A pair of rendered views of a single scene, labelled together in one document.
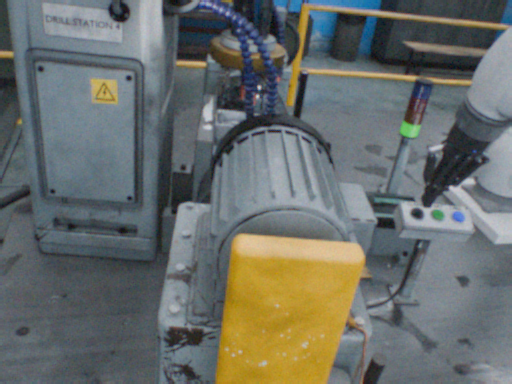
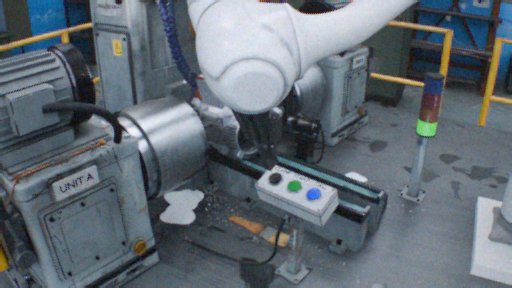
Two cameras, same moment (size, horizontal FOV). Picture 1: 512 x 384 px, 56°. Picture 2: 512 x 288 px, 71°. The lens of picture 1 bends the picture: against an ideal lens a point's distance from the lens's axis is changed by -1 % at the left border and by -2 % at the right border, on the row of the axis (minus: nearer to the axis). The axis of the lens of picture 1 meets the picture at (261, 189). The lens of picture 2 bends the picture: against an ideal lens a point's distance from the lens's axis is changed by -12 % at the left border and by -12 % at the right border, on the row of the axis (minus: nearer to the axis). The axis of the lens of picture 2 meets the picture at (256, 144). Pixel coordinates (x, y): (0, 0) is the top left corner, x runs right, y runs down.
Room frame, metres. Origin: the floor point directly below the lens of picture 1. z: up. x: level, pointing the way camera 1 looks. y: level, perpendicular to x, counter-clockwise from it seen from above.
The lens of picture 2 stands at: (0.40, -0.88, 1.53)
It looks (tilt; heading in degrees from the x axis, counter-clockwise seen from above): 26 degrees down; 47
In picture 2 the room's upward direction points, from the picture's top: straight up
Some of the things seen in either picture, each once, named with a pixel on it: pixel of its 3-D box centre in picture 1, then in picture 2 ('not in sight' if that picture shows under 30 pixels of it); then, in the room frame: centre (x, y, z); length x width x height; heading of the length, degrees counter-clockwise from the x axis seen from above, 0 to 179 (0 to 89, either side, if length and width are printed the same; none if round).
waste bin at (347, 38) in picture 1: (347, 35); not in sight; (6.51, -0.80, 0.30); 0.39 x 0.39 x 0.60
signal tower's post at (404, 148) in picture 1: (406, 140); (424, 139); (1.52, -0.46, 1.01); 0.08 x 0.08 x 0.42; 7
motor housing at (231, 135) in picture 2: not in sight; (230, 121); (1.16, 0.04, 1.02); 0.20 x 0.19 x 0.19; 97
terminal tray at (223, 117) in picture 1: (237, 131); (220, 91); (1.15, 0.08, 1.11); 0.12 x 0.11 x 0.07; 97
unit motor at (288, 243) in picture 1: (291, 289); (35, 156); (0.53, -0.06, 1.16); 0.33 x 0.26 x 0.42; 7
